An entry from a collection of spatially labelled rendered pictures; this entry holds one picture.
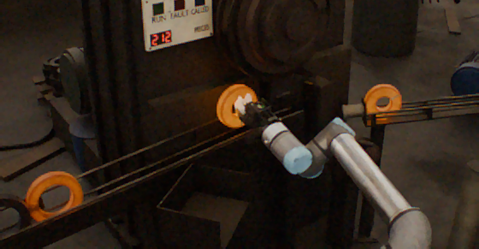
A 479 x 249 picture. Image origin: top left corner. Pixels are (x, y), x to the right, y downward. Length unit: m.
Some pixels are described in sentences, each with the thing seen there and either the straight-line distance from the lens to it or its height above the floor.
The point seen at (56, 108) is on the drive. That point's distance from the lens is 3.51.
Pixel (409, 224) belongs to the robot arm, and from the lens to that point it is 1.49.
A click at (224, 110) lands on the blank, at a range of 1.97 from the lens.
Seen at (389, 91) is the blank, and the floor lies 0.77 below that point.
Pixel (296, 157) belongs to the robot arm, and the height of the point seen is 0.80.
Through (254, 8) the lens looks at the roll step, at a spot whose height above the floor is 1.19.
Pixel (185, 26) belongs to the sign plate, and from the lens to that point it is 1.94.
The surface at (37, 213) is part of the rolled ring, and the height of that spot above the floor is 0.67.
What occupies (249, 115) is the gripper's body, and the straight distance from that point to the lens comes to 1.91.
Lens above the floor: 1.72
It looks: 27 degrees down
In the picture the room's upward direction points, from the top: 1 degrees counter-clockwise
